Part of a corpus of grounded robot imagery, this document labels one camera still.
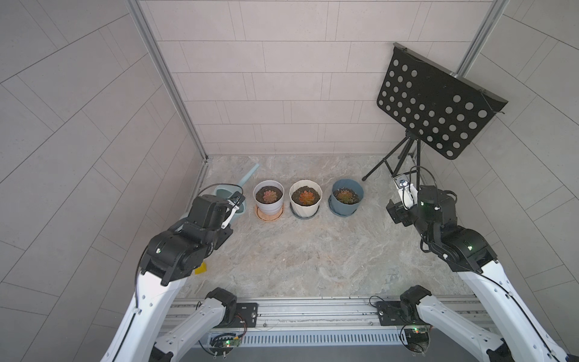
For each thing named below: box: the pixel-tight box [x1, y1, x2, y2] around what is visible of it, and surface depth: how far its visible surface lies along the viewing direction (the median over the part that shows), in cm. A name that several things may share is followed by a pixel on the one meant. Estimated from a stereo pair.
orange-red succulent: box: [298, 190, 316, 206], surface depth 91 cm
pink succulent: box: [262, 190, 278, 204], surface depth 93 cm
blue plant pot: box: [330, 178, 365, 216], surface depth 94 cm
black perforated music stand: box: [361, 42, 509, 185], surface depth 76 cm
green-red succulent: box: [336, 187, 359, 205], surface depth 94 cm
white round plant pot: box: [253, 179, 285, 215], surface depth 93 cm
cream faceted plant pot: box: [288, 179, 323, 218], surface depth 93 cm
